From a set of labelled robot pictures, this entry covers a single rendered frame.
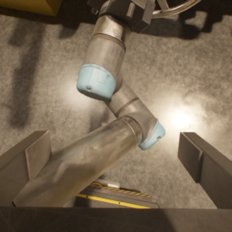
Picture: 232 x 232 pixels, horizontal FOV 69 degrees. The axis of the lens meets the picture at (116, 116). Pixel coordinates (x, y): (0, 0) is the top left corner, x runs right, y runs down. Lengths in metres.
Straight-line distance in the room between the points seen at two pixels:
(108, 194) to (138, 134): 0.59
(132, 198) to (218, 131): 0.71
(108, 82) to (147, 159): 0.92
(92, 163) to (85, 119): 0.99
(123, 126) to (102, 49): 0.15
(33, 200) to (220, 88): 1.26
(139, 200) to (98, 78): 0.69
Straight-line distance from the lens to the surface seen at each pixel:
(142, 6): 0.33
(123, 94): 0.40
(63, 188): 0.25
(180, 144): 0.17
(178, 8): 0.60
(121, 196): 0.90
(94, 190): 0.91
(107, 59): 0.33
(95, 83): 0.31
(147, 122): 0.38
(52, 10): 1.66
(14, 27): 1.84
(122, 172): 1.20
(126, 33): 0.37
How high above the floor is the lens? 1.18
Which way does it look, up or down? 78 degrees down
